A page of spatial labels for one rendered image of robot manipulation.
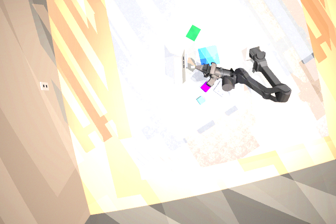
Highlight grey panel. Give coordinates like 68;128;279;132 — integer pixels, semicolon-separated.
174;48;188;84

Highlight purple rectangular block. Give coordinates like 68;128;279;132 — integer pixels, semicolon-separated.
201;82;210;92

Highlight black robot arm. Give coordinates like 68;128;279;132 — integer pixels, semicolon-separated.
206;46;292;103

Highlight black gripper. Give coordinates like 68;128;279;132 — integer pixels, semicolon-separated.
195;62;224;78

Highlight blue square zone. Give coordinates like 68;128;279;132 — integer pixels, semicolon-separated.
198;45;220;66

